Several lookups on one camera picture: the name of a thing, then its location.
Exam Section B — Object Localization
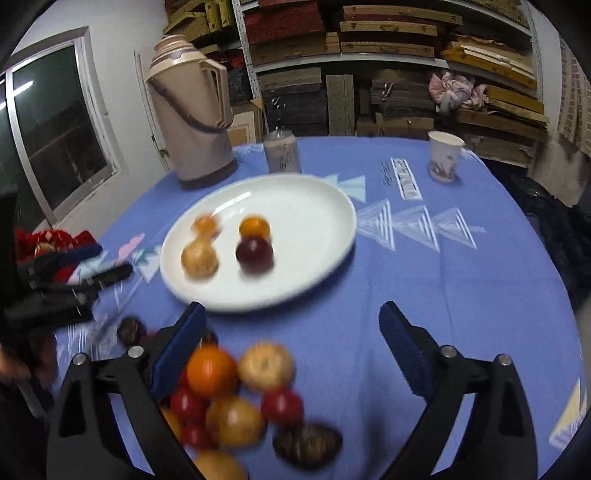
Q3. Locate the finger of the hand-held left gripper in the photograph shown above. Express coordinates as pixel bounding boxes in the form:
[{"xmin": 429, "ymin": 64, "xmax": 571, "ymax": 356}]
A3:
[
  {"xmin": 4, "ymin": 263, "xmax": 134, "ymax": 331},
  {"xmin": 17, "ymin": 244, "xmax": 103, "ymax": 278}
]

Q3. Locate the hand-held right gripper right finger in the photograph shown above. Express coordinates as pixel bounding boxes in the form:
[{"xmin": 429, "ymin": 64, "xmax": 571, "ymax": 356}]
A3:
[{"xmin": 379, "ymin": 301, "xmax": 539, "ymax": 480}]

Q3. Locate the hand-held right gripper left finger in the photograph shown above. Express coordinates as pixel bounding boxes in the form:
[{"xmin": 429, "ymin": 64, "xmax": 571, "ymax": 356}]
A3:
[{"xmin": 46, "ymin": 301, "xmax": 207, "ymax": 480}]

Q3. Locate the large orange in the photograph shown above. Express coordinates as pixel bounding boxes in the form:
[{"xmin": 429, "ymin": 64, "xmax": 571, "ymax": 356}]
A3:
[{"xmin": 186, "ymin": 347, "xmax": 240, "ymax": 398}]

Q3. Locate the red cherry tomato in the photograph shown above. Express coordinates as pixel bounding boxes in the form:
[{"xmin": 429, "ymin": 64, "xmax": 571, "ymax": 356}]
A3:
[
  {"xmin": 181, "ymin": 422, "xmax": 215, "ymax": 450},
  {"xmin": 170, "ymin": 385, "xmax": 208, "ymax": 424},
  {"xmin": 261, "ymin": 390, "xmax": 305, "ymax": 428}
]

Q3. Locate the small orange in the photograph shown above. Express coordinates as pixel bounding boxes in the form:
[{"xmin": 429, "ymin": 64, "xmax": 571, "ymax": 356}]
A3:
[{"xmin": 159, "ymin": 406, "xmax": 185, "ymax": 444}]

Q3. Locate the tan round fruit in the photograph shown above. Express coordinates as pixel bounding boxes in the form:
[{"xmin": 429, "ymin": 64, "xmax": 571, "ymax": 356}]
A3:
[
  {"xmin": 238, "ymin": 342, "xmax": 296, "ymax": 393},
  {"xmin": 181, "ymin": 241, "xmax": 220, "ymax": 279}
]

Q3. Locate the small yellow orange fruit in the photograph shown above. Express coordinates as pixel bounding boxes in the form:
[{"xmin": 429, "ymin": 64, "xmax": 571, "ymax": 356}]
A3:
[{"xmin": 193, "ymin": 215, "xmax": 220, "ymax": 237}]

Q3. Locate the dark red plum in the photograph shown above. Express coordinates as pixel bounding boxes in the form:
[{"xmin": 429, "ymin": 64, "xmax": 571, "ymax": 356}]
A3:
[{"xmin": 235, "ymin": 236, "xmax": 275, "ymax": 274}]

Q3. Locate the tan red-streaked fruit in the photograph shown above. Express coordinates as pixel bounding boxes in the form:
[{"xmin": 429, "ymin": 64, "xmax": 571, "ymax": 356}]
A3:
[{"xmin": 191, "ymin": 451, "xmax": 250, "ymax": 480}]

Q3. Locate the large dark water chestnut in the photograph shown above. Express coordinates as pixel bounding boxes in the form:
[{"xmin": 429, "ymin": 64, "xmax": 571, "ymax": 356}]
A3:
[{"xmin": 272, "ymin": 424, "xmax": 344, "ymax": 472}]

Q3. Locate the mandarin orange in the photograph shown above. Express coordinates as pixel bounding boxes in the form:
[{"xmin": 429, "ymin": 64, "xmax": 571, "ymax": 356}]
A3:
[{"xmin": 239, "ymin": 215, "xmax": 271, "ymax": 241}]

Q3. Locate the white round plate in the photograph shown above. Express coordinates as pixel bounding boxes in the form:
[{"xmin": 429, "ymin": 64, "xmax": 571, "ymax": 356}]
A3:
[{"xmin": 159, "ymin": 174, "xmax": 358, "ymax": 315}]

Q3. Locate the person's left hand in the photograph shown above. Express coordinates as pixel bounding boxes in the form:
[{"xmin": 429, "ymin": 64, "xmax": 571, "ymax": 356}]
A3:
[{"xmin": 0, "ymin": 346, "xmax": 33, "ymax": 385}]

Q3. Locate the red patterned cloth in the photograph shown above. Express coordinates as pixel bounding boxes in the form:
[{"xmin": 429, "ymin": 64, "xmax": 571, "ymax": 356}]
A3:
[{"xmin": 14, "ymin": 228, "xmax": 100, "ymax": 282}]

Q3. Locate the blue printed tablecloth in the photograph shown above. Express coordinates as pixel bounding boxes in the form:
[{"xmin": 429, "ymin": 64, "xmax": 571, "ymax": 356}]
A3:
[{"xmin": 51, "ymin": 138, "xmax": 583, "ymax": 480}]

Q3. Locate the beige thermos jug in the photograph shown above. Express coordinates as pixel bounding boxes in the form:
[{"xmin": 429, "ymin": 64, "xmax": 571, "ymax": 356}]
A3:
[{"xmin": 146, "ymin": 34, "xmax": 239, "ymax": 191}]

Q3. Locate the dark cloth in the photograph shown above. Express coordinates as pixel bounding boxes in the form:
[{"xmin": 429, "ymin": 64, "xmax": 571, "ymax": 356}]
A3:
[{"xmin": 508, "ymin": 175, "xmax": 588, "ymax": 305}]

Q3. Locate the floral paper cup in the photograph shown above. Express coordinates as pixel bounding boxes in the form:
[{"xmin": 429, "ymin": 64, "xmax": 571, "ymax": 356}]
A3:
[{"xmin": 427, "ymin": 130, "xmax": 466, "ymax": 184}]

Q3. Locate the cardboard box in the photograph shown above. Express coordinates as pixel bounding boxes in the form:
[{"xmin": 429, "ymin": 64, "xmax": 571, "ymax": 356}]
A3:
[{"xmin": 228, "ymin": 99, "xmax": 265, "ymax": 145}]

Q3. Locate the silver drink can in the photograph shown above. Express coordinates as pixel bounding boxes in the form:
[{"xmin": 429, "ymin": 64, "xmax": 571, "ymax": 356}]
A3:
[{"xmin": 263, "ymin": 129, "xmax": 302, "ymax": 175}]

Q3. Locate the pink crumpled cloth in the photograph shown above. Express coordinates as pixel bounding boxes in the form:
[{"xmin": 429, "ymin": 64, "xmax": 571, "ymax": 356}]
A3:
[{"xmin": 428, "ymin": 70, "xmax": 488, "ymax": 114}]

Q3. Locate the white metal shelf rack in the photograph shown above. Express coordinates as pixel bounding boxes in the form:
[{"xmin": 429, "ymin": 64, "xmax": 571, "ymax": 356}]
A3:
[{"xmin": 231, "ymin": 0, "xmax": 550, "ymax": 139}]

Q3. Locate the checked hanging cloth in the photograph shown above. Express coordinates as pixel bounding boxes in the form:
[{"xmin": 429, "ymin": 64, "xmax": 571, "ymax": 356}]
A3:
[{"xmin": 556, "ymin": 37, "xmax": 591, "ymax": 155}]

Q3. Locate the aluminium frame window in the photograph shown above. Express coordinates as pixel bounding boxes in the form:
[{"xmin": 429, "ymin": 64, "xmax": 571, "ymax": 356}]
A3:
[{"xmin": 0, "ymin": 27, "xmax": 126, "ymax": 222}]

